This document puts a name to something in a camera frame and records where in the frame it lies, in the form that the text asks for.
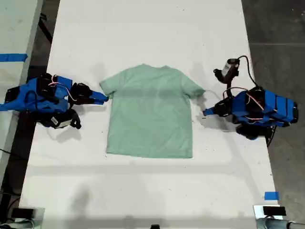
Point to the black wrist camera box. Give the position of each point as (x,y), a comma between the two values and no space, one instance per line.
(227,69)
(56,121)

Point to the blue tape square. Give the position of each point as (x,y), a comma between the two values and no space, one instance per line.
(271,195)

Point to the long blue tape strip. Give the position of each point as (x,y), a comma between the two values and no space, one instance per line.
(13,57)

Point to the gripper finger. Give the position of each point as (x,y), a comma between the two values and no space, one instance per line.
(212,110)
(214,114)
(96,94)
(94,102)

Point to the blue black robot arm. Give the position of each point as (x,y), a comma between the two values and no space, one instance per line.
(47,102)
(278,107)

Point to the small black box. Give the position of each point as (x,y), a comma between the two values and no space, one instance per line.
(274,211)
(22,213)

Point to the pale green T-shirt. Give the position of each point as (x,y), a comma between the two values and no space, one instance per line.
(150,114)

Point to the black table strut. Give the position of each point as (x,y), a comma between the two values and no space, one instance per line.
(46,29)

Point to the small black device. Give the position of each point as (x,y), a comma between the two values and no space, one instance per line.
(155,226)

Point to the black camera stalk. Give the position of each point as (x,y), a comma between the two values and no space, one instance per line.
(229,86)

